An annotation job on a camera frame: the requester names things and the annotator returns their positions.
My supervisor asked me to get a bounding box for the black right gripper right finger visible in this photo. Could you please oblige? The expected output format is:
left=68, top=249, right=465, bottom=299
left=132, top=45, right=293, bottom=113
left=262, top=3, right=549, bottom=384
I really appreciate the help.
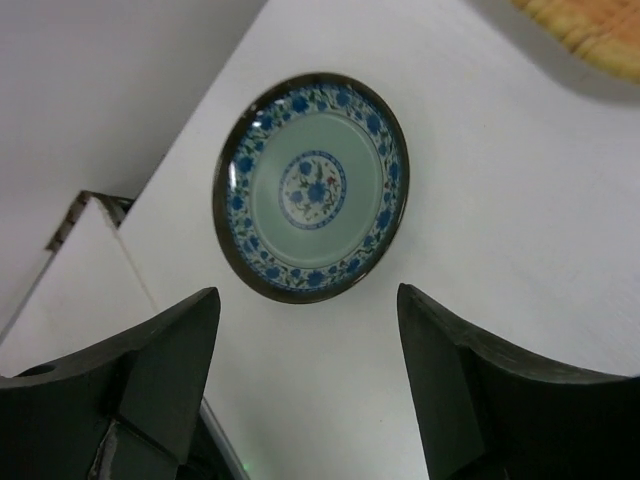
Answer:
left=397, top=284, right=639, bottom=479

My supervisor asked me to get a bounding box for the blue floral rimmed plate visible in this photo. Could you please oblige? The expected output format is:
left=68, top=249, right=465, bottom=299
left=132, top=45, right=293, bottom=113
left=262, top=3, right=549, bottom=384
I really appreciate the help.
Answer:
left=212, top=72, right=410, bottom=304

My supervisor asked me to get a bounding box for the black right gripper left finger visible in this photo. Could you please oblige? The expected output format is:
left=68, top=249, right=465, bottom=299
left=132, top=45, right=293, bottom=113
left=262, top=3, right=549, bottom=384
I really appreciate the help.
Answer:
left=1, top=287, right=220, bottom=479

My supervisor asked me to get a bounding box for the orange woven square plate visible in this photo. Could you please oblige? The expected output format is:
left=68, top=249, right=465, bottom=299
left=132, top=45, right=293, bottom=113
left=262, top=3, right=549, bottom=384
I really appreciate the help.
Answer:
left=469, top=1, right=639, bottom=106

